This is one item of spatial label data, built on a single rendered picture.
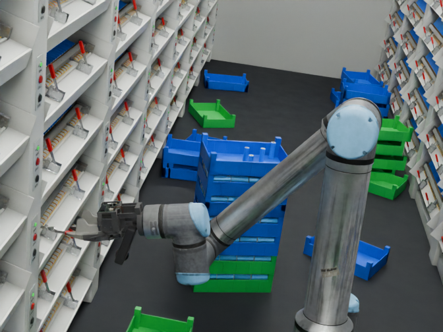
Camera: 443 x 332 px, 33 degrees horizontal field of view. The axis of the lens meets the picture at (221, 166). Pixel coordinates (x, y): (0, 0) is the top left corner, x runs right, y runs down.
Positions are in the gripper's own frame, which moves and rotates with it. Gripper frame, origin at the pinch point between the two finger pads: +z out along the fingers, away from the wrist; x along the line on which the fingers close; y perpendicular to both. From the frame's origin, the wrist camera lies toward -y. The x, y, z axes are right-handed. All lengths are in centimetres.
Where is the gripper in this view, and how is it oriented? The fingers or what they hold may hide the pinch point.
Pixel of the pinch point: (73, 232)
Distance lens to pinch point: 205.8
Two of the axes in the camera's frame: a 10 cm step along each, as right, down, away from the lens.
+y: -1.0, -9.3, -3.6
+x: -1.0, 3.7, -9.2
